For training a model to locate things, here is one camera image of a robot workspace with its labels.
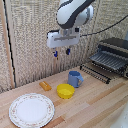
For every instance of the white floral rimmed plate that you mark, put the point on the white floral rimmed plate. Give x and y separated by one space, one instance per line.
31 110

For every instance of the black dish rack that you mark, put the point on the black dish rack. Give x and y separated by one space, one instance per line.
108 59

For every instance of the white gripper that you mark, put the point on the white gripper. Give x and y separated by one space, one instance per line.
62 39

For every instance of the orange rectangular block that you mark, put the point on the orange rectangular block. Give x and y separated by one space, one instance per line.
45 86

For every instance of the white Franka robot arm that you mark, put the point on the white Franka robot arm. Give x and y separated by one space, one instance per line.
71 12

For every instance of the yellow bowl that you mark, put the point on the yellow bowl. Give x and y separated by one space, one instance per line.
65 91

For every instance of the blue cup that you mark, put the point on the blue cup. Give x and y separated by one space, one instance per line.
75 78

